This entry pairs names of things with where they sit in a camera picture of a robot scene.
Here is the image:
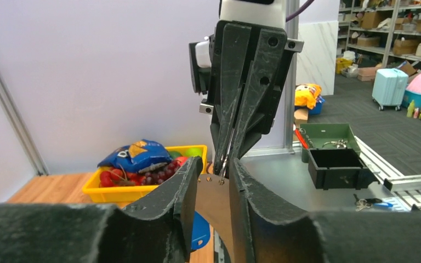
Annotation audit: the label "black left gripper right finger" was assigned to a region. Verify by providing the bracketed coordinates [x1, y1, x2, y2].
[229, 158, 325, 262]

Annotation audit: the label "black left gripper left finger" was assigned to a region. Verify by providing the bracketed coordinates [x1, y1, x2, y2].
[123, 157, 203, 262]

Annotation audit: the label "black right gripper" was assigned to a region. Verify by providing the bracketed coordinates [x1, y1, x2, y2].
[189, 21, 304, 174]

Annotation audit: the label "large metal key ring plate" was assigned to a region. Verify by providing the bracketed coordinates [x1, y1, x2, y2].
[195, 174, 234, 262]

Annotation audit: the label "keys on floor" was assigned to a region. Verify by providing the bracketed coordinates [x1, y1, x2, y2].
[353, 194, 394, 211]

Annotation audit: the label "dark grapes bunch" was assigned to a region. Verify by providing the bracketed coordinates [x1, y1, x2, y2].
[139, 160, 181, 185]

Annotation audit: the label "red apple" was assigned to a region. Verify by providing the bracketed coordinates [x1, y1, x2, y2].
[174, 156, 188, 167]

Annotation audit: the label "green lime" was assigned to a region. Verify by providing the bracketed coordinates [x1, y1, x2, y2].
[166, 146, 204, 158]

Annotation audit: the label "yellow plastic bin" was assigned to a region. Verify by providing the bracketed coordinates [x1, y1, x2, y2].
[82, 145, 208, 203]

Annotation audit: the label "blue chips bag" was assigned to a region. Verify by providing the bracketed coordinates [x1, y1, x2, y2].
[98, 139, 172, 173]

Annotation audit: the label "red cherries bunch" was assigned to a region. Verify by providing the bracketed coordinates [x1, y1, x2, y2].
[99, 168, 141, 187]

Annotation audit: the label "yellow plush toy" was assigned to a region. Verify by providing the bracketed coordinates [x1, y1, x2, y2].
[294, 83, 322, 110]

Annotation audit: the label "black plastic box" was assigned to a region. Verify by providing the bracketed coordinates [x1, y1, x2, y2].
[308, 148, 378, 190]

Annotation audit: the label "green metal box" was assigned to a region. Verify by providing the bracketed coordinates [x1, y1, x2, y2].
[299, 123, 361, 155]

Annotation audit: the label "light blue suitcase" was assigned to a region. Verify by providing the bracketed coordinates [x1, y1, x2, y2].
[372, 68, 409, 111]

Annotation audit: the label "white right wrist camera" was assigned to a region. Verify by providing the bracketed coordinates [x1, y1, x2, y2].
[191, 0, 287, 68]

